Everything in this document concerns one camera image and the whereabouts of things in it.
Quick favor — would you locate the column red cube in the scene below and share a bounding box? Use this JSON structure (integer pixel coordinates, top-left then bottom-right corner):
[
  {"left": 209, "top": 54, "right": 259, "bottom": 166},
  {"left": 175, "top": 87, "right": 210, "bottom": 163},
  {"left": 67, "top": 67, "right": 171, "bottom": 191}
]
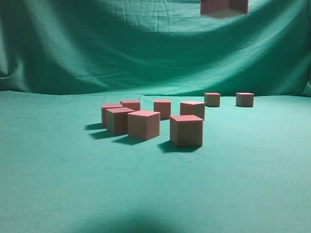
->
[
  {"left": 127, "top": 110, "right": 160, "bottom": 140},
  {"left": 180, "top": 100, "right": 205, "bottom": 120},
  {"left": 204, "top": 92, "right": 221, "bottom": 107},
  {"left": 200, "top": 0, "right": 249, "bottom": 18},
  {"left": 101, "top": 103, "right": 122, "bottom": 127},
  {"left": 236, "top": 92, "right": 254, "bottom": 107},
  {"left": 106, "top": 107, "right": 134, "bottom": 135},
  {"left": 170, "top": 115, "right": 204, "bottom": 147},
  {"left": 120, "top": 100, "right": 141, "bottom": 111}
]

